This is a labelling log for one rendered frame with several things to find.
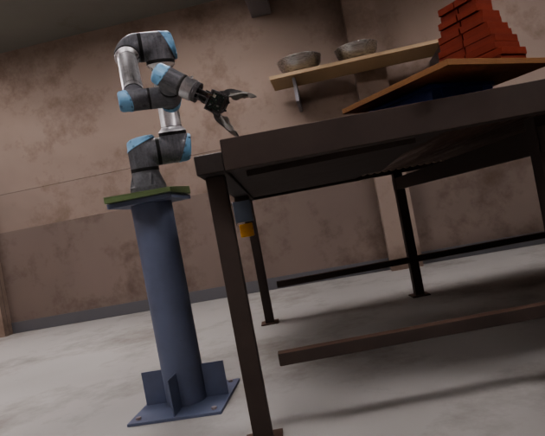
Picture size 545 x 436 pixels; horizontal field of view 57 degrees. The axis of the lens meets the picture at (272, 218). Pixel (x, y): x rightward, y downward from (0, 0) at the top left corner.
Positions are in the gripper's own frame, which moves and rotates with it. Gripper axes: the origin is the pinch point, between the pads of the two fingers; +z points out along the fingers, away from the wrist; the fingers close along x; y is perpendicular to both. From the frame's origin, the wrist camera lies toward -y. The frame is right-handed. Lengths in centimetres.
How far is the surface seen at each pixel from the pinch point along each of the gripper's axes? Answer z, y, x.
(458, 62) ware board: 51, 22, 41
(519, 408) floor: 114, 30, -40
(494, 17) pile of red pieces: 59, -8, 64
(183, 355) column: 14, -10, -98
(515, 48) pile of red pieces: 68, -1, 56
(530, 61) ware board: 74, 2, 54
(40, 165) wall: -236, -334, -164
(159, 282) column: -7, -14, -76
